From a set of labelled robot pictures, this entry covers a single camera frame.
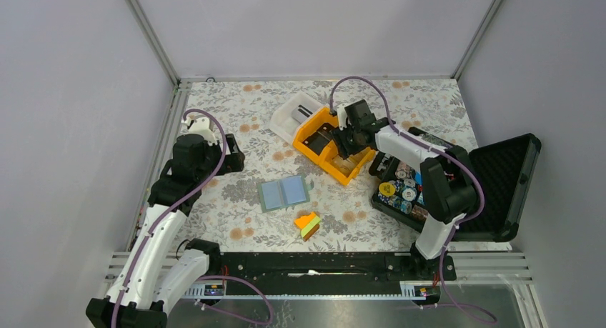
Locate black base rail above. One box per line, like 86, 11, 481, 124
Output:
184, 239, 457, 297

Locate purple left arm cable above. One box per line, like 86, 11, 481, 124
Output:
109, 109, 276, 328

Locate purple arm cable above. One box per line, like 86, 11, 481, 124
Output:
109, 109, 276, 328
329, 76, 498, 326

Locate orange green sticky notes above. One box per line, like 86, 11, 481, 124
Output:
294, 212, 321, 241

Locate yellow plastic divided bin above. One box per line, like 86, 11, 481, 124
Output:
292, 106, 376, 186

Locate black poker chip case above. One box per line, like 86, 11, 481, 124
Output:
368, 126, 542, 242

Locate white plastic bin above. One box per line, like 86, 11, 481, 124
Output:
269, 92, 323, 144

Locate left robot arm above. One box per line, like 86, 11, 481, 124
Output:
86, 134, 245, 327

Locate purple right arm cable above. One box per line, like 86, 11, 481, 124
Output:
329, 76, 498, 326

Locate black credit card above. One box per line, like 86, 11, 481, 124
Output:
303, 123, 334, 155

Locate yellow dealer button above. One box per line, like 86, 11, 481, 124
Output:
378, 182, 397, 197

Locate green card holder wallet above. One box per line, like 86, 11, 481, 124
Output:
257, 174, 314, 212

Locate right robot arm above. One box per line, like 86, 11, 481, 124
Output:
329, 100, 485, 279

